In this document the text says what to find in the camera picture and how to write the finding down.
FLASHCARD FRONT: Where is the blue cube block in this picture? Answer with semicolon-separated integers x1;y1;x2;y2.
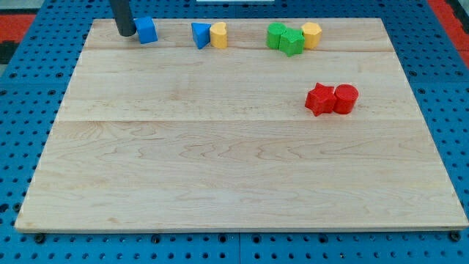
134;17;158;44

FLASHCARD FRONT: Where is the light wooden board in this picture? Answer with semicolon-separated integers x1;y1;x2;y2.
15;18;468;234

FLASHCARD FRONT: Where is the red star block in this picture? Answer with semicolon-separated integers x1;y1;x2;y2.
305;83;336;117

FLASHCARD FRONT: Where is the yellow heart block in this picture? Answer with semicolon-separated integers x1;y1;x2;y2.
210;22;228;49

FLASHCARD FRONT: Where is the green star block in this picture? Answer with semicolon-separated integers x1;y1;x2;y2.
278;27;305;56

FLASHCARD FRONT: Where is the blue triangle block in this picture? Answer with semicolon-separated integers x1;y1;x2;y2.
191;22;211;49

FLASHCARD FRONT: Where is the green cylinder block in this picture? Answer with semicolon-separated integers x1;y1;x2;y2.
266;22;287;49

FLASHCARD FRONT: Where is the red cylinder block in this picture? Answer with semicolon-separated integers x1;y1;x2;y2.
333;84;359;114

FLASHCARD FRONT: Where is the yellow hexagon block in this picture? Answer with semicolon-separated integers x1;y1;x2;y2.
301;22;322;49

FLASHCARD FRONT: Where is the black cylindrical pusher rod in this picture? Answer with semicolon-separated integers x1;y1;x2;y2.
109;0;136;37

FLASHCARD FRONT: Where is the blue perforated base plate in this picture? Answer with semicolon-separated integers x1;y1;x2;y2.
1;0;468;263

